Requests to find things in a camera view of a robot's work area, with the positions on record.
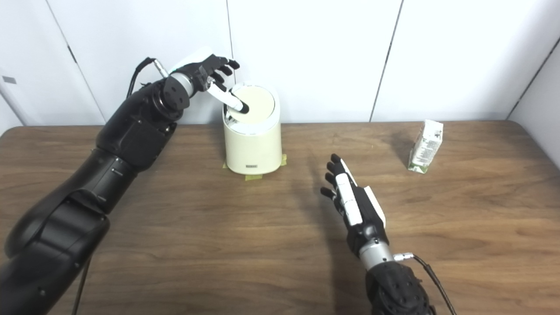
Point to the wide yellow tape piece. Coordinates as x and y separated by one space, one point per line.
253 177

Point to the white green milk carton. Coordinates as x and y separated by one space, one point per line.
426 146

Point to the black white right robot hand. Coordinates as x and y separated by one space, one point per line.
361 214

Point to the black wall panel hinge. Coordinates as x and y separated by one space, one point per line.
70 54

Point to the cream round bin lid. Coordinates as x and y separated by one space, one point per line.
258 98

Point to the cream-colored round bin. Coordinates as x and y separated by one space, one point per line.
253 146

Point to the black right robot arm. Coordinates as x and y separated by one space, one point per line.
396 288

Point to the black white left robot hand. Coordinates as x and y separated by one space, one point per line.
202 70

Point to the grey wall label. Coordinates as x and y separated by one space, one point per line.
9 80

